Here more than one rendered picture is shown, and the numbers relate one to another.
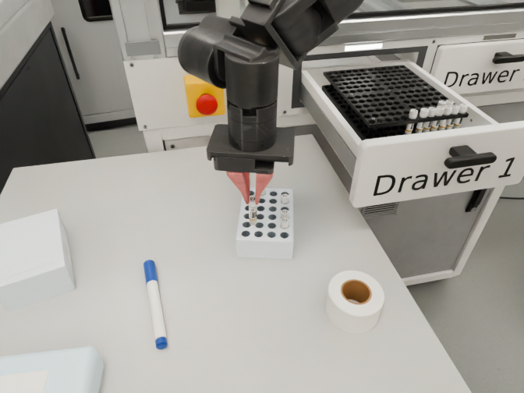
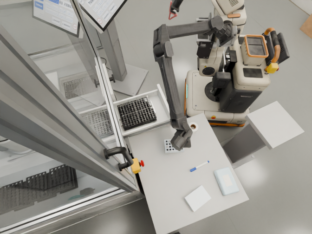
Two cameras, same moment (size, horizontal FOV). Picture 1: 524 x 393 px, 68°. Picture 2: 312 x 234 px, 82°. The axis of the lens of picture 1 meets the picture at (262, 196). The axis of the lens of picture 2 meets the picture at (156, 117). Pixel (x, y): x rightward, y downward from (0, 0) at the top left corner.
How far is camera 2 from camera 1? 101 cm
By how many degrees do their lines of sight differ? 57
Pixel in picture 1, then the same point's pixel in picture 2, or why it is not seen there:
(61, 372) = (221, 173)
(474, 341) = not seen: hidden behind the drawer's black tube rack
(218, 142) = (187, 145)
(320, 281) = not seen: hidden behind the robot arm
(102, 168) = (153, 202)
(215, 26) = (178, 140)
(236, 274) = (188, 151)
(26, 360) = (221, 181)
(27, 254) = (200, 195)
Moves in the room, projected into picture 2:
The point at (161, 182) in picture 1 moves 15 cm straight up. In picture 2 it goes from (159, 179) to (159, 175)
